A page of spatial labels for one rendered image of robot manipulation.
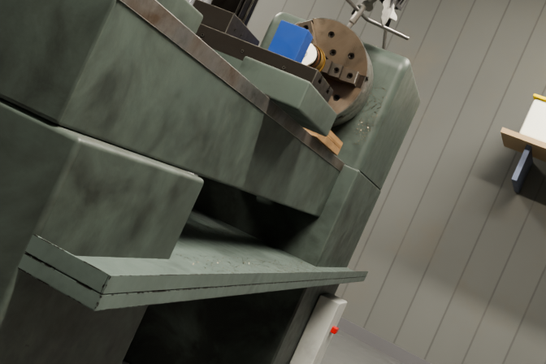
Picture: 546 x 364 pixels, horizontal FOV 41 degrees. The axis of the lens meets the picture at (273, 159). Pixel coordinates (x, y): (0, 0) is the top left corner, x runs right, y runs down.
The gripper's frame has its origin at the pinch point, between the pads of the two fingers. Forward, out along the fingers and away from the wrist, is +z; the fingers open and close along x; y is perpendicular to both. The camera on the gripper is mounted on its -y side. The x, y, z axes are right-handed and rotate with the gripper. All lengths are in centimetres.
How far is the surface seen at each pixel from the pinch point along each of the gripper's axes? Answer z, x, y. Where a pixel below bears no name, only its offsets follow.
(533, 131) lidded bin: -41, 71, 217
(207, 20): 33, -29, -63
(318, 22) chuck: 9.4, 3.8, -11.1
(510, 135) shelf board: -32, 78, 210
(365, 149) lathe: 32.9, -13.6, 18.2
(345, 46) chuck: 11.5, -5.7, -5.3
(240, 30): 30, -30, -55
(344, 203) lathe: 50, -17, 20
